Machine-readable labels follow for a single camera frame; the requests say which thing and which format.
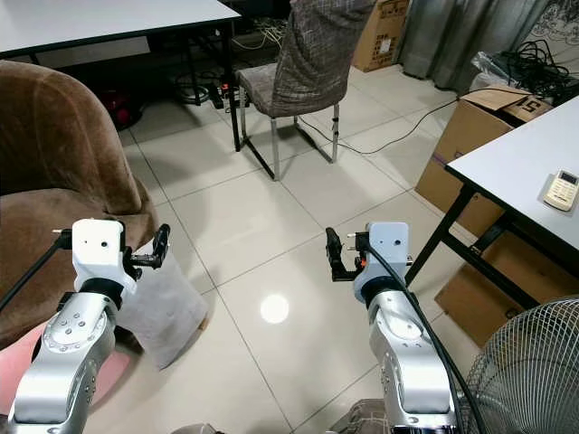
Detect white remote control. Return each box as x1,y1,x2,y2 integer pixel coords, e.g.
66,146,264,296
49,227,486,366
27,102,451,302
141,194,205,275
542,169,579,212

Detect grey curtain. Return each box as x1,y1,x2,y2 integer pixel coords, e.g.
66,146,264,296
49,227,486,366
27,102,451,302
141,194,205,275
398,0,558,93

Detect black cable bundle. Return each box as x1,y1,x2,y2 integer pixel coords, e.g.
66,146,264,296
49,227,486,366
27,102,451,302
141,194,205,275
496,40,579,106

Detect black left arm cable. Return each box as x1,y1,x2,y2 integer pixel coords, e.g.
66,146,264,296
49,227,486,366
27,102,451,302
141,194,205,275
0,230,74,310

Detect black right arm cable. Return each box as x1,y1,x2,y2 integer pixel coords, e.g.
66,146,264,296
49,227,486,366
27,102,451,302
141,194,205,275
366,244,491,434

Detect small printed cardboard box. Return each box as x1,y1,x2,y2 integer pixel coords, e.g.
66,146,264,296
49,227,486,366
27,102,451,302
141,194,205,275
352,0,411,74

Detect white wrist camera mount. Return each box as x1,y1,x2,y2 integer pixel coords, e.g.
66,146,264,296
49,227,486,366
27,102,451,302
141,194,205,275
71,219,138,292
362,222,411,281

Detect brown plush sofa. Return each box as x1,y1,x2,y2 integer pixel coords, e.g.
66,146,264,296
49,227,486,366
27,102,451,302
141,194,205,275
0,61,160,350

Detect grey wire-guard fan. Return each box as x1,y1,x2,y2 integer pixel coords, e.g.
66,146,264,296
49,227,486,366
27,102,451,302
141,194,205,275
456,296,579,434

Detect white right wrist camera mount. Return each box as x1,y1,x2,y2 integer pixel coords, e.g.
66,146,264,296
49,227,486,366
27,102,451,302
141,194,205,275
362,222,411,281

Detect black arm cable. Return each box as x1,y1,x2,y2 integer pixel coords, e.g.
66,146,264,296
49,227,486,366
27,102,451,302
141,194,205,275
366,244,491,434
0,230,74,310

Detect clear plastic bag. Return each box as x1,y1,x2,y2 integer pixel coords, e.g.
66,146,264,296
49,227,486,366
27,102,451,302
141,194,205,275
470,51,521,93

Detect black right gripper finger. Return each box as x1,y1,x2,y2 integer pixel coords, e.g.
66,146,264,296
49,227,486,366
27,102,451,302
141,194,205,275
326,228,356,282

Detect pink pillow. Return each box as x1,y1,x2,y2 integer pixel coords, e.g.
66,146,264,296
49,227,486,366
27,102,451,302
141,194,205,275
0,321,133,420

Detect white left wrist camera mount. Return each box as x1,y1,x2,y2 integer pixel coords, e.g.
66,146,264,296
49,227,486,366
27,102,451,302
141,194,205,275
71,219,138,292

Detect red appliance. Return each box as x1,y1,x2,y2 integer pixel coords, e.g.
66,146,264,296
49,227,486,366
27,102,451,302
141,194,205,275
98,88,145,129

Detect thin black floor cable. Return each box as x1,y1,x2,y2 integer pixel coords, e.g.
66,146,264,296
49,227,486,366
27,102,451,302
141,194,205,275
292,98,464,156

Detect black power strip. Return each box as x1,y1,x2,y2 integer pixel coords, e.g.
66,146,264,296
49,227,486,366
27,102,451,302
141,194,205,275
206,82,237,109

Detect flat cardboard box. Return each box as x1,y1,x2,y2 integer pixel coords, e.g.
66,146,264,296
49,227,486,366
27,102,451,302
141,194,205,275
434,231,579,350

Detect white table with black legs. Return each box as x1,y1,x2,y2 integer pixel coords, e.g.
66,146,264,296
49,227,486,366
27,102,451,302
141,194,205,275
404,95,579,310
0,0,243,152

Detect grey fabric chair metal legs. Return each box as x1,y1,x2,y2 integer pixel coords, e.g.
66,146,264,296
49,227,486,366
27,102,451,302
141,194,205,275
237,0,378,181

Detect large open cardboard box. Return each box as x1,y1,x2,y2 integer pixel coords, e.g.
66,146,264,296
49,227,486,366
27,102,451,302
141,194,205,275
414,85,555,214

